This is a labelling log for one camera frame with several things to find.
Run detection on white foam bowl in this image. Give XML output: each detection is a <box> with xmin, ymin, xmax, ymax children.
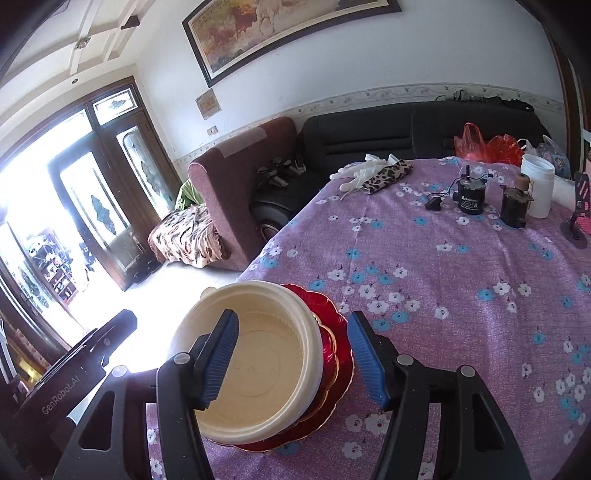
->
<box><xmin>277</xmin><ymin>360</ymin><xmax>324</xmax><ymax>430</ymax></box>

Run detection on small black adapter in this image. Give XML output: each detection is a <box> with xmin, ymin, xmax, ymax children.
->
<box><xmin>425</xmin><ymin>196</ymin><xmax>444</xmax><ymax>212</ymax></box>

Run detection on dark bottle with cork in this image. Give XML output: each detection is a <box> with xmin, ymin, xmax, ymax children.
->
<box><xmin>500</xmin><ymin>173</ymin><xmax>533</xmax><ymax>229</ymax></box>

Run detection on red plastic bag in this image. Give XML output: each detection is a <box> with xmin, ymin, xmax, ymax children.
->
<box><xmin>454</xmin><ymin>122</ymin><xmax>523</xmax><ymax>166</ymax></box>

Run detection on large red glass plate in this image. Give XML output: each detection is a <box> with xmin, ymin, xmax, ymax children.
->
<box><xmin>236</xmin><ymin>284</ymin><xmax>355</xmax><ymax>453</ymax></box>

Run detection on black phone stand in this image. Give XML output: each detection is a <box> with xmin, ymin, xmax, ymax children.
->
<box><xmin>560</xmin><ymin>172</ymin><xmax>590</xmax><ymax>250</ymax></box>

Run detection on framed horse painting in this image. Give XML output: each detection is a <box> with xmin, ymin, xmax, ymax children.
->
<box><xmin>182</xmin><ymin>0</ymin><xmax>402</xmax><ymax>87</ymax></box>

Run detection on floral blanket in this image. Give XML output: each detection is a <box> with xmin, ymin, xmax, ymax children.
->
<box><xmin>147</xmin><ymin>204</ymin><xmax>229</xmax><ymax>268</ymax></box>

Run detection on cream ribbed plastic bowl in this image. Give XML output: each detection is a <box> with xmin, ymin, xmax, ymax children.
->
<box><xmin>168</xmin><ymin>281</ymin><xmax>322</xmax><ymax>445</ymax></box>

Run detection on maroon armchair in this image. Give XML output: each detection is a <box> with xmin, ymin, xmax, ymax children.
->
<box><xmin>187</xmin><ymin>116</ymin><xmax>297</xmax><ymax>272</ymax></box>

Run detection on leopard print pouch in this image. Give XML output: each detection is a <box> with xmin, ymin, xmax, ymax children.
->
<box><xmin>361</xmin><ymin>160</ymin><xmax>413</xmax><ymax>195</ymax></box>

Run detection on white gloves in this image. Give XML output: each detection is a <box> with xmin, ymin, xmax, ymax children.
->
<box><xmin>329</xmin><ymin>154</ymin><xmax>400</xmax><ymax>194</ymax></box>

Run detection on small red gold-rimmed plate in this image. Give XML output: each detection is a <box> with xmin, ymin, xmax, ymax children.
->
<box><xmin>297</xmin><ymin>314</ymin><xmax>339</xmax><ymax>423</ymax></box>

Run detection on black round device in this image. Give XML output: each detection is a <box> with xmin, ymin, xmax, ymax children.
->
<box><xmin>452</xmin><ymin>165</ymin><xmax>491</xmax><ymax>215</ymax></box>

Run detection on black leather sofa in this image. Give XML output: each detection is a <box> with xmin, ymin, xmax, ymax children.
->
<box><xmin>250</xmin><ymin>97</ymin><xmax>549</xmax><ymax>240</ymax></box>

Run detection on wooden glass door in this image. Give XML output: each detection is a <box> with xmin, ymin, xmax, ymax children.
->
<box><xmin>1</xmin><ymin>77</ymin><xmax>180</xmax><ymax>324</ymax></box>

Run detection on green pillow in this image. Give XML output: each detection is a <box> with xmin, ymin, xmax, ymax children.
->
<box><xmin>175</xmin><ymin>179</ymin><xmax>204</xmax><ymax>210</ymax></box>

